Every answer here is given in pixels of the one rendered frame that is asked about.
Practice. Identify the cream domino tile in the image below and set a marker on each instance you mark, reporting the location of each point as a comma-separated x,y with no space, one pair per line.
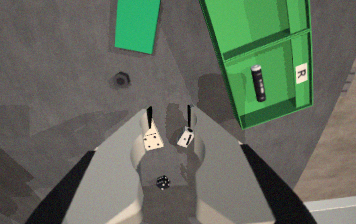
152,138

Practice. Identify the black die with white pips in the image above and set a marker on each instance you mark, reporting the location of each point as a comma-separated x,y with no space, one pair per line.
163,182

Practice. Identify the green three-compartment bin rack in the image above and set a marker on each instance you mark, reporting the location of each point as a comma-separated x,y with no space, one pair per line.
246,27

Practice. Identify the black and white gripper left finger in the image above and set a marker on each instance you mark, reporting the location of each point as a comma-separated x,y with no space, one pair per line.
103,187

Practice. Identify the dark grey hex nut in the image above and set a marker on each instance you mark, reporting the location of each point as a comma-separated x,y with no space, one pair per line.
121,80

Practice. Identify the black battery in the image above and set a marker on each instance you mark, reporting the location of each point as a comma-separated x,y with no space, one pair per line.
258,83

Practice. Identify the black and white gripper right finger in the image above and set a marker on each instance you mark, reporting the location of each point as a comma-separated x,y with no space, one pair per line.
234,185

